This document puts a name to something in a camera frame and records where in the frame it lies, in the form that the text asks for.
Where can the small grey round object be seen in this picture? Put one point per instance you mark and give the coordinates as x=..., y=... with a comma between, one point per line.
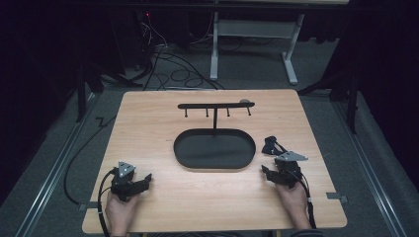
x=244, y=101

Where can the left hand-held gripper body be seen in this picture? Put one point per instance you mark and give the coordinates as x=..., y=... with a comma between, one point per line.
x=123, y=184

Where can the black metal stand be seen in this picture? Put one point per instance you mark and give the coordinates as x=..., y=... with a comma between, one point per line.
x=81, y=95
x=352, y=98

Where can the black key rack with tray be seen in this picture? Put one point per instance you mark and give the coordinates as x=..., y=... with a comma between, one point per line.
x=214, y=148

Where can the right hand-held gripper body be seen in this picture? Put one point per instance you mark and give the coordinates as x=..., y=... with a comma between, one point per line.
x=290, y=169

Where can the white metal desk frame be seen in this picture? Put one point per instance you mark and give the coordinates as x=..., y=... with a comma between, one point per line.
x=215, y=49

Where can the grey metal floor rail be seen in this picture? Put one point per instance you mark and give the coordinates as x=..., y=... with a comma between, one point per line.
x=56, y=171
x=369, y=168

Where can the person's right hand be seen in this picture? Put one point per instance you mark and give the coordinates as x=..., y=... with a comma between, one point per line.
x=294, y=204

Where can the person's left hand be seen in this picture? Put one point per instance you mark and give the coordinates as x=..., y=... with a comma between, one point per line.
x=120, y=212

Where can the grey table edge bracket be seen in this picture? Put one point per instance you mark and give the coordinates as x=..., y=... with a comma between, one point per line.
x=87, y=206
x=336, y=197

